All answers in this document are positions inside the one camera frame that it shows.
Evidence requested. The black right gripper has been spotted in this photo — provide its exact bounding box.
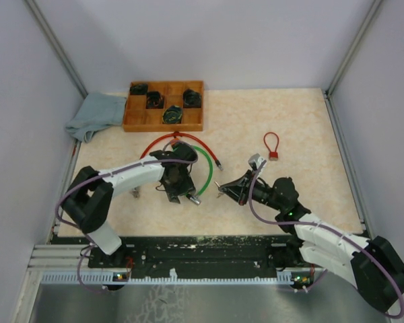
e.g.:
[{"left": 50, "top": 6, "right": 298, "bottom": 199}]
[{"left": 220, "top": 169, "right": 284, "bottom": 211}]

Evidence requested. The green cable lock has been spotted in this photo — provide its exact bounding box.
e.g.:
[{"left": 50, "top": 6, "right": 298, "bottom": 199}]
[{"left": 184, "top": 145, "right": 215, "bottom": 205}]

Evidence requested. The red cable lock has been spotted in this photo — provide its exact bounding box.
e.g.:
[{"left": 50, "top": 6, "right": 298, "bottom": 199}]
[{"left": 139, "top": 131, "right": 224, "bottom": 171}]

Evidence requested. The red cable padlock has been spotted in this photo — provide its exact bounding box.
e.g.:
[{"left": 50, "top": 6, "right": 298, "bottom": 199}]
[{"left": 263, "top": 131, "right": 280, "bottom": 161}]

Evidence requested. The silver key bunch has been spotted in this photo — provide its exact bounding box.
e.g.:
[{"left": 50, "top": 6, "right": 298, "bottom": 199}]
[
  {"left": 132, "top": 189, "right": 139, "bottom": 199},
  {"left": 214, "top": 181, "right": 223, "bottom": 198}
]

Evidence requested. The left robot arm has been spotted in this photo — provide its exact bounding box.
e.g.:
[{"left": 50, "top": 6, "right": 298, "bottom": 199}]
[{"left": 57, "top": 141, "right": 198, "bottom": 267}]

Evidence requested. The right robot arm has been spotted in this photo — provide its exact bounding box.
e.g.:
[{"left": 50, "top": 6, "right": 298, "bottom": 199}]
[{"left": 218, "top": 170, "right": 404, "bottom": 318}]

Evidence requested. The black yellow rolled item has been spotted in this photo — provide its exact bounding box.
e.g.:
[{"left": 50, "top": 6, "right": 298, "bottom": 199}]
[{"left": 162, "top": 105, "right": 183, "bottom": 124}]

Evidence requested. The black rolled item right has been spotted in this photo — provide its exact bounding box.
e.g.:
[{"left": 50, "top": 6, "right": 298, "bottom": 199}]
[{"left": 182, "top": 89, "right": 202, "bottom": 108}]

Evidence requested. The black rolled item far left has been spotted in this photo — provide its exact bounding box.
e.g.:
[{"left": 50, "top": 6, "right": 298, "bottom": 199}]
[{"left": 129, "top": 83, "right": 148, "bottom": 96}]

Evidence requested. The grey blue cloth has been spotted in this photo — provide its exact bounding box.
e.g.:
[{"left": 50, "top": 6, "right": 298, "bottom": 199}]
[{"left": 65, "top": 92, "right": 127, "bottom": 143}]

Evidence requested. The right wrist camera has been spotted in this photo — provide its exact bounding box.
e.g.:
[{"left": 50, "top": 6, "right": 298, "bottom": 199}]
[{"left": 248, "top": 153, "right": 266, "bottom": 172}]

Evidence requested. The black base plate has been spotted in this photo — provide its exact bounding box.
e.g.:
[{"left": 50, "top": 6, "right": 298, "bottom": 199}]
[{"left": 88, "top": 235, "right": 310, "bottom": 279}]

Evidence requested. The grey slotted cable duct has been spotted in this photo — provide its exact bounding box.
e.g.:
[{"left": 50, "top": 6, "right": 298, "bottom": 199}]
[{"left": 40, "top": 268, "right": 327, "bottom": 287}]

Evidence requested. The aluminium frame post right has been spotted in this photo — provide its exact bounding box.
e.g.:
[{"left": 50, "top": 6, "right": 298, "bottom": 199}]
[{"left": 325, "top": 0, "right": 384, "bottom": 99}]

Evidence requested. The aluminium frame post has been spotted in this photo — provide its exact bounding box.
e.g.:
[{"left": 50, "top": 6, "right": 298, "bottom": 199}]
[
  {"left": 23, "top": 0, "right": 88, "bottom": 98},
  {"left": 325, "top": 0, "right": 384, "bottom": 99}
]

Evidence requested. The aluminium frame post left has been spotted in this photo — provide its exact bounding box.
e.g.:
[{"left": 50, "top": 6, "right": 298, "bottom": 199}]
[{"left": 23, "top": 0, "right": 88, "bottom": 98}]

